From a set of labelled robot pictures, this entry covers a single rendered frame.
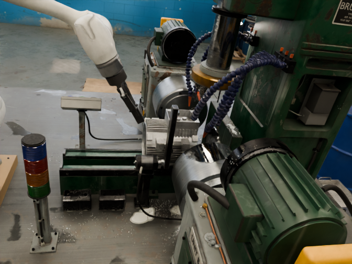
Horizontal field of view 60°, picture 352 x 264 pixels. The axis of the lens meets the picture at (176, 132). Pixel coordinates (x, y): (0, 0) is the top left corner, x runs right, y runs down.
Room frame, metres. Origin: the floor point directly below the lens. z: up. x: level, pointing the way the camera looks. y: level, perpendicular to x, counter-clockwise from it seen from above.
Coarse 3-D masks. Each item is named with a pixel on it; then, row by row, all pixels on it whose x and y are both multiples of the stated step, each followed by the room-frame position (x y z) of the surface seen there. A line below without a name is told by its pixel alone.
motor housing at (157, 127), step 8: (152, 120) 1.05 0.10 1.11; (160, 120) 1.07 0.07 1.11; (144, 128) 1.11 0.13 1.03; (152, 128) 1.01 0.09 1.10; (160, 128) 1.01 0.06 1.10; (144, 136) 1.11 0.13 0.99; (160, 136) 1.00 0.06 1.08; (144, 144) 1.09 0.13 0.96; (152, 144) 0.97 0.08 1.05; (176, 144) 0.98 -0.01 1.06; (192, 144) 1.02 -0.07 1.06; (144, 152) 1.06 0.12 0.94; (152, 152) 0.96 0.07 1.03; (160, 152) 0.97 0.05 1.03; (176, 152) 0.98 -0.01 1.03
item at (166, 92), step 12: (168, 84) 1.36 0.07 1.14; (180, 84) 1.34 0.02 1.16; (192, 84) 1.38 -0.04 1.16; (156, 96) 1.35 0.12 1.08; (168, 96) 1.27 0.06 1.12; (180, 96) 1.28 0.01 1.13; (156, 108) 1.28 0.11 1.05; (168, 108) 1.27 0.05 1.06; (180, 108) 1.28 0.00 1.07; (192, 108) 1.29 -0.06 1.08; (204, 108) 1.32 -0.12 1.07; (204, 120) 1.33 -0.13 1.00
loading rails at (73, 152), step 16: (64, 160) 0.98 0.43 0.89; (80, 160) 1.00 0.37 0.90; (96, 160) 1.02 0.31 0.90; (112, 160) 1.03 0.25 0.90; (128, 160) 1.05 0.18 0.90; (64, 176) 0.89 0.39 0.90; (80, 176) 0.90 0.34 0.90; (96, 176) 0.92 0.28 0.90; (112, 176) 0.94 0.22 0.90; (128, 176) 0.95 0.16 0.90; (160, 176) 0.99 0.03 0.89; (96, 192) 0.92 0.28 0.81; (128, 192) 0.95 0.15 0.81; (160, 192) 0.99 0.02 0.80
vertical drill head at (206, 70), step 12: (216, 24) 1.07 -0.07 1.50; (228, 24) 1.05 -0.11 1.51; (240, 24) 1.09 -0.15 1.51; (216, 36) 1.07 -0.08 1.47; (228, 36) 1.06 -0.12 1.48; (216, 48) 1.06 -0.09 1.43; (228, 48) 1.06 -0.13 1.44; (216, 60) 1.06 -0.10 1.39; (228, 60) 1.07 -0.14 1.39; (192, 72) 1.08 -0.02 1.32; (204, 72) 1.05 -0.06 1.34; (216, 72) 1.04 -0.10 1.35; (228, 72) 1.05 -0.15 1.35; (204, 84) 1.02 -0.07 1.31; (228, 84) 1.02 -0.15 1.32
